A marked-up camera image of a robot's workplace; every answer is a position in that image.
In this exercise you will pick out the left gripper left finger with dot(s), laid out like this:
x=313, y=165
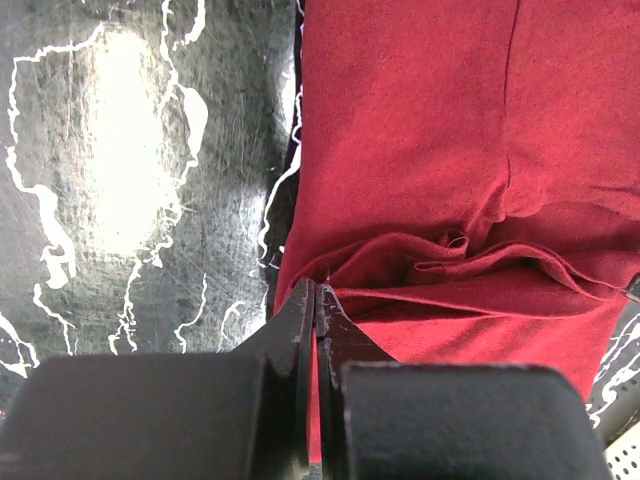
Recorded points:
x=242, y=414

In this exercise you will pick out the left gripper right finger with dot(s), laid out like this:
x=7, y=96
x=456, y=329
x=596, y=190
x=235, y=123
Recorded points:
x=381, y=419

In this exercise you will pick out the dark red t shirt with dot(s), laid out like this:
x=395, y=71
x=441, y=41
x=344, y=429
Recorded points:
x=469, y=179

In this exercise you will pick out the white plastic laundry basket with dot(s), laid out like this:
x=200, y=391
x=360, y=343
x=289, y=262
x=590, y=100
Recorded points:
x=623, y=456

